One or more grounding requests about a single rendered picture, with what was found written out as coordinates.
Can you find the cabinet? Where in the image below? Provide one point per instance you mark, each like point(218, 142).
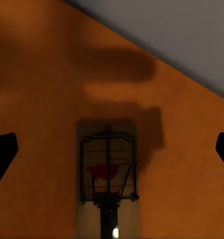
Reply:
point(60, 68)

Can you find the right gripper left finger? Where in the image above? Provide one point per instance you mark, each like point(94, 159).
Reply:
point(8, 151)

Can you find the mousetrap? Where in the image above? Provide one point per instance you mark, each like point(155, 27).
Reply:
point(107, 182)

